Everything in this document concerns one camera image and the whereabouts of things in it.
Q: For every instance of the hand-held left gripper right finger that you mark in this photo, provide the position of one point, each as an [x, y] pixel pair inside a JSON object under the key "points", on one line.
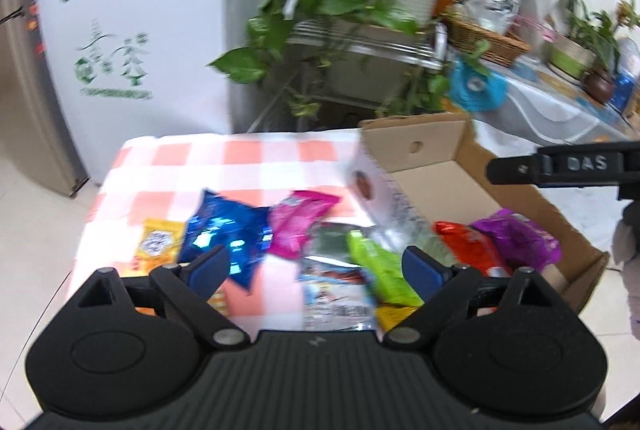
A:
{"points": [[420, 271]]}

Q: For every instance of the bright green snack packet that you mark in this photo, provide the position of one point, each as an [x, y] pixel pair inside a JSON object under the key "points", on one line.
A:
{"points": [[380, 270]]}

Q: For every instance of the green striped plant pot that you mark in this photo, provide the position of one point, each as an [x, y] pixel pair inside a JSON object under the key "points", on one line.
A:
{"points": [[570, 57]]}

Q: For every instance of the grey patterned table cover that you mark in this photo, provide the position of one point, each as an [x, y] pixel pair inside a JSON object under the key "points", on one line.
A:
{"points": [[540, 109]]}

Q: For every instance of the small yellow snack packet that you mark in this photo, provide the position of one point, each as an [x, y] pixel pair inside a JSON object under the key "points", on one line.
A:
{"points": [[395, 316]]}

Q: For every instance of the white refrigerator with green print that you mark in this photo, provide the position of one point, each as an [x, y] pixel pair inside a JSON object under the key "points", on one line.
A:
{"points": [[135, 24]]}

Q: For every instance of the cardboard box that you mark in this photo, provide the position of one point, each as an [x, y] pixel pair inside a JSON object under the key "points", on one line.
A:
{"points": [[450, 185]]}

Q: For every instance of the blue foil snack packet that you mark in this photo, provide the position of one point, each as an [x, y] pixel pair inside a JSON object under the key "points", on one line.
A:
{"points": [[225, 230]]}

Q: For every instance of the orange red snack packet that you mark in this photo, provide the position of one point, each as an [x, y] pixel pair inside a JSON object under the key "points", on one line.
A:
{"points": [[467, 247]]}

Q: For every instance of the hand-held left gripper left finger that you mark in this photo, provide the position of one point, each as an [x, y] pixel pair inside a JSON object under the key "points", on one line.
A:
{"points": [[210, 264]]}

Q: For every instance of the blue round knitted item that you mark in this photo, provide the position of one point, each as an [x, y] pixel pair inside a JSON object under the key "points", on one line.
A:
{"points": [[477, 87]]}

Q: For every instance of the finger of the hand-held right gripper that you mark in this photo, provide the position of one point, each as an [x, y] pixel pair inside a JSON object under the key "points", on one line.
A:
{"points": [[560, 167]]}

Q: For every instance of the orange white checkered tablecloth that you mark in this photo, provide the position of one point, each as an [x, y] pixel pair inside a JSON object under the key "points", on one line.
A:
{"points": [[240, 154]]}

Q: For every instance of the purple foil snack packet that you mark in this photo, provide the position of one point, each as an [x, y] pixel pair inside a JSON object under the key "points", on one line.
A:
{"points": [[520, 237]]}

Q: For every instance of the brown clay teapot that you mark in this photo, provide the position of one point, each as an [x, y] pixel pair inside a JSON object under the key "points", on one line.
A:
{"points": [[599, 87]]}

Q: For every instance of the metal plant rack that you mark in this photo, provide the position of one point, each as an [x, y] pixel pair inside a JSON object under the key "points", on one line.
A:
{"points": [[360, 42]]}

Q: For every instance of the pink snack packet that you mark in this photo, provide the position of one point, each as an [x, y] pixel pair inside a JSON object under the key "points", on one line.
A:
{"points": [[297, 222]]}

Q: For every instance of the wicker basket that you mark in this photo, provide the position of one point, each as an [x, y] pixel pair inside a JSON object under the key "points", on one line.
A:
{"points": [[487, 42]]}

